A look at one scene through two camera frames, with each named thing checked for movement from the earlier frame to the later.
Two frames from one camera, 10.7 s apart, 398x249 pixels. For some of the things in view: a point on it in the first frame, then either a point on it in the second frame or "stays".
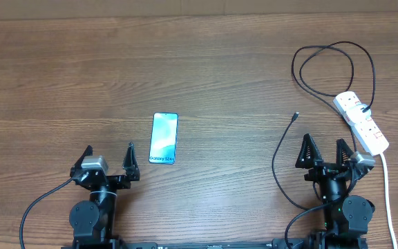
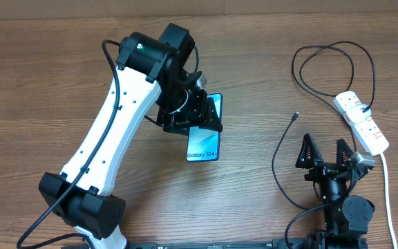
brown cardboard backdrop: [70, 10] stays
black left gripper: [123, 181] → [202, 113]
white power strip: [369, 135] stays
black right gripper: [322, 169] stays
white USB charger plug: [360, 112] stays
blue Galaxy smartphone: [164, 138] → [203, 144]
